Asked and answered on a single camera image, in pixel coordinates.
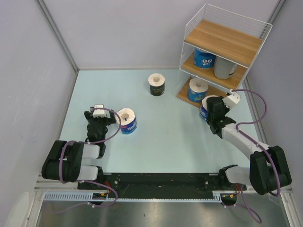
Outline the white slotted cable duct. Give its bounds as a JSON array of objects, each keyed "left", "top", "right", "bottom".
[{"left": 44, "top": 192, "right": 222, "bottom": 203}]

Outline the aluminium rail frame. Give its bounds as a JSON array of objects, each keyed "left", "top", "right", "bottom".
[{"left": 33, "top": 172, "right": 293, "bottom": 192}]

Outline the white wire wooden shelf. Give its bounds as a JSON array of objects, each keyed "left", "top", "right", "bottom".
[{"left": 176, "top": 4, "right": 272, "bottom": 107}]

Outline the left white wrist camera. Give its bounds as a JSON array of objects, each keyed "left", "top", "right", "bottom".
[{"left": 92, "top": 105, "right": 107, "bottom": 118}]

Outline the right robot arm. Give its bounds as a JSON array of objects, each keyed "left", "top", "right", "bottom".
[{"left": 202, "top": 96, "right": 292, "bottom": 195}]

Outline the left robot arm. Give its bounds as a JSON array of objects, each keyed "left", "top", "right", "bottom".
[{"left": 41, "top": 105, "right": 117, "bottom": 189}]

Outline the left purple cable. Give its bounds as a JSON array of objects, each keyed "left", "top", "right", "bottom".
[{"left": 47, "top": 107, "right": 123, "bottom": 213}]

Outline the grey paper roll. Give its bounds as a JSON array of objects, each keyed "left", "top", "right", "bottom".
[{"left": 214, "top": 56, "right": 238, "bottom": 79}]

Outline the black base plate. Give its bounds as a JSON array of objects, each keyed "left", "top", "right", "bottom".
[{"left": 77, "top": 172, "right": 247, "bottom": 206}]

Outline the blue monster paper roll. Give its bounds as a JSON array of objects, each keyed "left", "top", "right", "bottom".
[{"left": 194, "top": 48, "right": 216, "bottom": 69}]

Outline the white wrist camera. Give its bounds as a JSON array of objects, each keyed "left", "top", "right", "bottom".
[
  {"left": 92, "top": 105, "right": 107, "bottom": 118},
  {"left": 223, "top": 89, "right": 241, "bottom": 109}
]

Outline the black wrapped paper roll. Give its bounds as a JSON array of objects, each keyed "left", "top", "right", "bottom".
[{"left": 148, "top": 73, "right": 165, "bottom": 96}]

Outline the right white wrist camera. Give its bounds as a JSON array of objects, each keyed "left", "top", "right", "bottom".
[{"left": 223, "top": 89, "right": 241, "bottom": 109}]

